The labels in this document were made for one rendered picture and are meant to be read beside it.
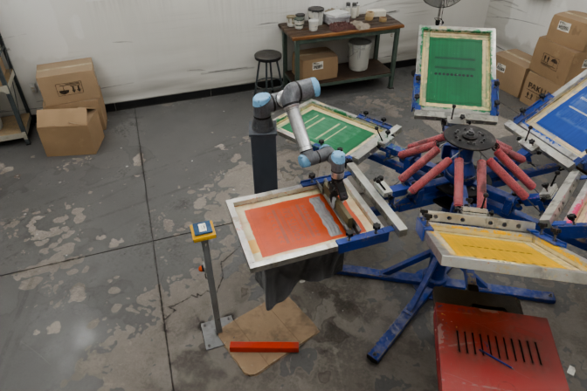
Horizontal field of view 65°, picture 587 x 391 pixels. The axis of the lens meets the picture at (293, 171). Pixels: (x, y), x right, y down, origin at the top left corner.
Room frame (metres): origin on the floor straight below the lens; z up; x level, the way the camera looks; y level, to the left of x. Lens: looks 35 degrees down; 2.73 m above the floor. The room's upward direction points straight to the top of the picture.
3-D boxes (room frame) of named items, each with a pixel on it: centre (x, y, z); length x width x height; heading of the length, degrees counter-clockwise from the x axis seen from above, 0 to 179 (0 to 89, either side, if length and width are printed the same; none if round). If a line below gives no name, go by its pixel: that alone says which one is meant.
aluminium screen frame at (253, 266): (2.02, -0.06, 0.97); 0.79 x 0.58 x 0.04; 109
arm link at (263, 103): (2.68, 0.20, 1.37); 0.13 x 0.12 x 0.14; 117
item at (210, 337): (1.95, 0.52, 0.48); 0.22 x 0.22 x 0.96; 19
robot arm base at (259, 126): (2.68, 0.20, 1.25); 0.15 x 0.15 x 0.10
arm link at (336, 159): (2.10, -0.25, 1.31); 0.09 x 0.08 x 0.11; 27
